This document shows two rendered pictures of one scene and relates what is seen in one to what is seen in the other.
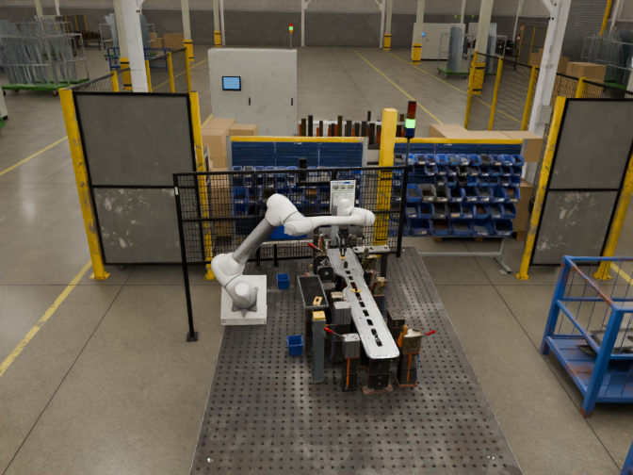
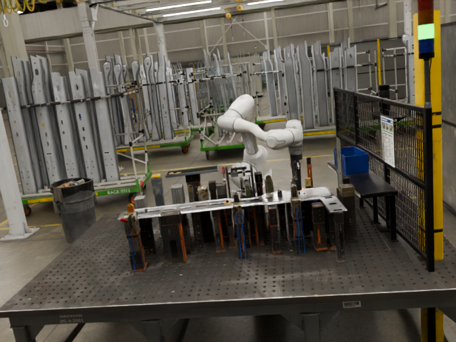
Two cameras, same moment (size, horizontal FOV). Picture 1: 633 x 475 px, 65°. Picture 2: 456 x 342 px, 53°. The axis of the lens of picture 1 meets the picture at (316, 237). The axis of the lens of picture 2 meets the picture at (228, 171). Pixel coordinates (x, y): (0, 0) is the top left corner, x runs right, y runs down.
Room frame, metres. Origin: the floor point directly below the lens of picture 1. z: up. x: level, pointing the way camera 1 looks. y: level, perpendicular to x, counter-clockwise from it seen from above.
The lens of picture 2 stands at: (3.45, -3.08, 1.88)
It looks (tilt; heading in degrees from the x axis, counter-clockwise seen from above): 13 degrees down; 100
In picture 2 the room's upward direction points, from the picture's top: 7 degrees counter-clockwise
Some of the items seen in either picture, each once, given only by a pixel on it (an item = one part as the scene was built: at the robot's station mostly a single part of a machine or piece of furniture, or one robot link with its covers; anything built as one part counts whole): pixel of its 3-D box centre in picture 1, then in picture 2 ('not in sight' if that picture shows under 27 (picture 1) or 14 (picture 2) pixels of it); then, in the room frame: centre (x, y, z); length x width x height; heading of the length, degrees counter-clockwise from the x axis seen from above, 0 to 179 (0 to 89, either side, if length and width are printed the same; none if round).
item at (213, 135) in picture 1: (232, 159); not in sight; (7.70, 1.36, 0.52); 1.20 x 0.80 x 1.05; 179
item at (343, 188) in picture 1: (342, 196); (389, 140); (3.95, -0.21, 1.30); 0.23 x 0.02 x 0.31; 99
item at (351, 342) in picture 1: (349, 363); (144, 222); (2.32, -0.20, 0.88); 0.11 x 0.10 x 0.36; 99
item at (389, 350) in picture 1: (357, 292); (224, 203); (2.91, -0.29, 1.00); 1.38 x 0.22 x 0.02; 9
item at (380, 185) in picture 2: (308, 235); (357, 176); (3.78, 0.07, 1.02); 0.90 x 0.22 x 0.03; 99
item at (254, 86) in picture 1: (254, 92); not in sight; (9.89, 1.24, 1.22); 1.60 x 0.54 x 2.45; 92
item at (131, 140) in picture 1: (145, 190); (446, 125); (4.84, 1.76, 1.00); 1.34 x 0.14 x 2.00; 92
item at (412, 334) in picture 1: (408, 357); (135, 241); (2.37, -0.55, 0.88); 0.15 x 0.11 x 0.36; 99
